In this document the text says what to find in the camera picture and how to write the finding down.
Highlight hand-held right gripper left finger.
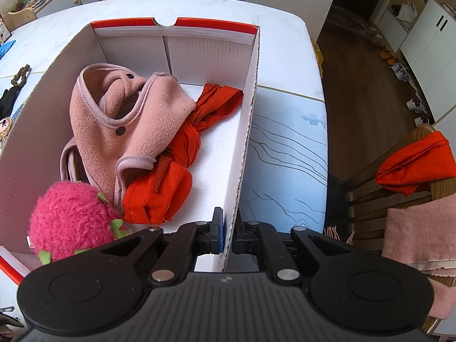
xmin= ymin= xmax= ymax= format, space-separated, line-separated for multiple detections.
xmin=73 ymin=207 xmax=225 ymax=287

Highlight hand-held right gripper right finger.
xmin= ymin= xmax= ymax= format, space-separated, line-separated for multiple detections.
xmin=231 ymin=207 xmax=383 ymax=287

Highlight red shoe box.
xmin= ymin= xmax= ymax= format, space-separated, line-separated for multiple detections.
xmin=0 ymin=17 xmax=261 ymax=287

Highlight red knotted scarf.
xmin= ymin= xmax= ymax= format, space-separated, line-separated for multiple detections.
xmin=123 ymin=83 xmax=245 ymax=226

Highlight pink fleece garment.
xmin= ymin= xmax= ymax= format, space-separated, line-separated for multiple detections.
xmin=60 ymin=63 xmax=197 ymax=207

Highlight pink plush strawberry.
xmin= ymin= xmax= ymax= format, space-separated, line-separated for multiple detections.
xmin=28 ymin=181 xmax=132 ymax=266

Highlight cartoon face card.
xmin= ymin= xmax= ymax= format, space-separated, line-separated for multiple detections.
xmin=0 ymin=117 xmax=15 ymax=150

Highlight black mesh cloth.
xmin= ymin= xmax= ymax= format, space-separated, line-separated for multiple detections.
xmin=0 ymin=86 xmax=22 ymax=118

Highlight wooden armchair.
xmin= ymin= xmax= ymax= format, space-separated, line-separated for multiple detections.
xmin=326 ymin=124 xmax=456 ymax=335

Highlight pink scarf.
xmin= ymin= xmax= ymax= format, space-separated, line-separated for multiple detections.
xmin=383 ymin=194 xmax=456 ymax=321

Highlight red folded cloth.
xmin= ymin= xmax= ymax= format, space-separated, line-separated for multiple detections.
xmin=376 ymin=131 xmax=456 ymax=196

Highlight yellow cloth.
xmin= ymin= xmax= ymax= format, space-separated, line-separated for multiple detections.
xmin=313 ymin=42 xmax=324 ymax=79

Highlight white sneakers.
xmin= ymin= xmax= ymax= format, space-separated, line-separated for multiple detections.
xmin=406 ymin=98 xmax=431 ymax=127
xmin=390 ymin=62 xmax=410 ymax=81

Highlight yellow slippers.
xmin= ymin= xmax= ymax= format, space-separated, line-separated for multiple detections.
xmin=379 ymin=50 xmax=400 ymax=65

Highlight patterned door mat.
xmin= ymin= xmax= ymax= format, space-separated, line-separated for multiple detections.
xmin=326 ymin=5 xmax=371 ymax=38

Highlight white lower cabinet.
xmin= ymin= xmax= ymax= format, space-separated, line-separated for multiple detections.
xmin=399 ymin=0 xmax=456 ymax=118

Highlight white tote bag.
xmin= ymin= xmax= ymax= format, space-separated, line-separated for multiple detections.
xmin=396 ymin=1 xmax=418 ymax=22

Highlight red framed picture card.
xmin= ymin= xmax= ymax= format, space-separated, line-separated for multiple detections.
xmin=0 ymin=14 xmax=13 ymax=43

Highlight brown beaded bracelet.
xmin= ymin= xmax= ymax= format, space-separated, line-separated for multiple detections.
xmin=11 ymin=65 xmax=32 ymax=87

